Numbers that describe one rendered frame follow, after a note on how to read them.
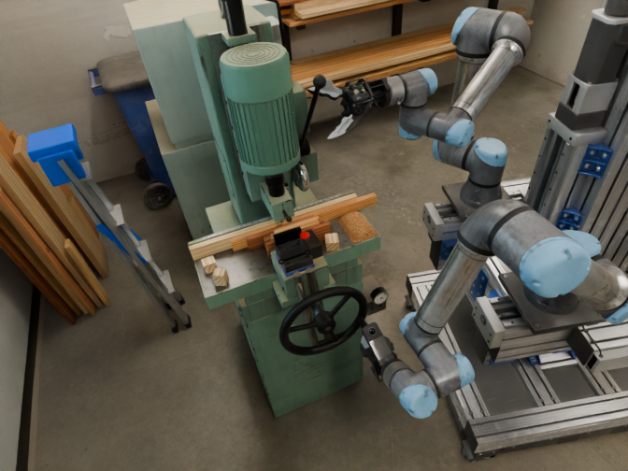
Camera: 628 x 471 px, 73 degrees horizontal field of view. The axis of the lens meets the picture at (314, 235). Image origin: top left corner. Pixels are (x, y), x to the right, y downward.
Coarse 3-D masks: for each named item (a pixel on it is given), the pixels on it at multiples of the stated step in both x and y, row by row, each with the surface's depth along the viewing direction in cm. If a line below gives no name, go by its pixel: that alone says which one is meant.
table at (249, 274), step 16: (336, 224) 148; (368, 240) 141; (208, 256) 141; (224, 256) 141; (240, 256) 140; (256, 256) 139; (336, 256) 140; (352, 256) 143; (240, 272) 135; (256, 272) 134; (272, 272) 134; (208, 288) 131; (224, 288) 130; (240, 288) 131; (256, 288) 134; (320, 288) 131; (208, 304) 130; (224, 304) 133; (288, 304) 130
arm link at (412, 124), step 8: (400, 104) 123; (424, 104) 121; (400, 112) 125; (408, 112) 122; (416, 112) 122; (424, 112) 121; (432, 112) 120; (400, 120) 126; (408, 120) 123; (416, 120) 122; (424, 120) 120; (400, 128) 128; (408, 128) 125; (416, 128) 123; (424, 128) 121; (408, 136) 127; (416, 136) 127
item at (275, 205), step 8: (264, 184) 140; (264, 192) 137; (264, 200) 140; (272, 200) 133; (280, 200) 133; (288, 200) 132; (272, 208) 132; (280, 208) 133; (288, 208) 134; (272, 216) 136; (280, 216) 135
